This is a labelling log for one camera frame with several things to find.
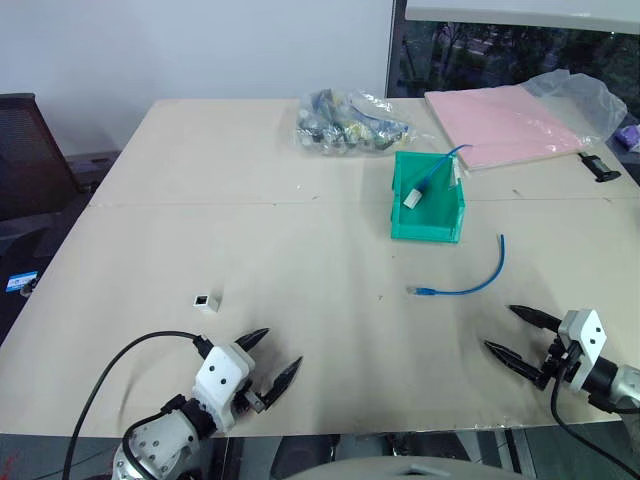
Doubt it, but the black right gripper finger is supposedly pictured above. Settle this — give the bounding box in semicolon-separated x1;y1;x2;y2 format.
507;304;563;332
483;340;545;387

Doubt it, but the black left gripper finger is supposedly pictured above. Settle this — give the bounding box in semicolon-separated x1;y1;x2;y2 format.
233;327;271;354
258;355;305;413

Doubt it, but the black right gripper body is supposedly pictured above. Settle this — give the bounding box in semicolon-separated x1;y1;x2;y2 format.
536;334;577;392

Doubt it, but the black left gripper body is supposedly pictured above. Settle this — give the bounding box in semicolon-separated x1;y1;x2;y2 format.
231;375;267;417

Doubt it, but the grey robot torso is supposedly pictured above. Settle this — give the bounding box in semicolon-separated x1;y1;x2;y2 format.
278;453;507;480

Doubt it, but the green plastic bin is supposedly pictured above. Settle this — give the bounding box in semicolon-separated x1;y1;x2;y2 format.
388;150;467;246

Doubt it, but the small black clip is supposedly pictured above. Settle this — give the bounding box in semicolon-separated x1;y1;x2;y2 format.
578;151;623;184

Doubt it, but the pink foam board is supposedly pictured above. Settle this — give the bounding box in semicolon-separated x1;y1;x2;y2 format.
423;82;594;174

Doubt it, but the purple object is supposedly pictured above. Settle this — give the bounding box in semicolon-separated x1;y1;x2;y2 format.
613;123;640;154

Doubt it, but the empty clear plastic bag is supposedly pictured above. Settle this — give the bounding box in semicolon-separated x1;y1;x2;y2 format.
521;68;629;149

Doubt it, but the clear bag of small parts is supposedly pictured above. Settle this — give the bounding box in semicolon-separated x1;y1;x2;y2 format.
293;88;417;158

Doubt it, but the blue label card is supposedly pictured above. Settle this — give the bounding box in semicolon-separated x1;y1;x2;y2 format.
5;269;41;294

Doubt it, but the black mesh office chair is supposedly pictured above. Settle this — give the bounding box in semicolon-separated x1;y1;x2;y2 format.
0;92;122;261

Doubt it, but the white roller blind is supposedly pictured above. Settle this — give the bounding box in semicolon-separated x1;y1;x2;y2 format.
404;0;640;34

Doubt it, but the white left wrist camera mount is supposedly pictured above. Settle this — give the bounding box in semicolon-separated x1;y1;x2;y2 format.
192;343;256;432

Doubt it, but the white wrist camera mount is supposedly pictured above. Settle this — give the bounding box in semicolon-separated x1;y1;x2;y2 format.
192;343;256;432
556;308;609;396

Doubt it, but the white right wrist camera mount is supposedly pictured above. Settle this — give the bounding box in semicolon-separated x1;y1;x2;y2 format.
556;308;609;396

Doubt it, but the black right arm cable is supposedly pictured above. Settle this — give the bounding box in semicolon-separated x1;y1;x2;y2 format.
549;344;640;479

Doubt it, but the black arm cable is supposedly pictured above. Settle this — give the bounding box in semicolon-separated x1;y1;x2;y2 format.
549;344;640;479
62;330;214;480

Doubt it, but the blue Ethernet cable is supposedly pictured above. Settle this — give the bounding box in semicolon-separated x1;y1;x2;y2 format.
413;143;474;194
405;233;507;298

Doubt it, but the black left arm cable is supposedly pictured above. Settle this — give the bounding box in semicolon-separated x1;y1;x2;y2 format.
62;330;214;480

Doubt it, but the dark window frame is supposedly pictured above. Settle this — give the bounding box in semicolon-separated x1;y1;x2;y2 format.
384;0;409;99

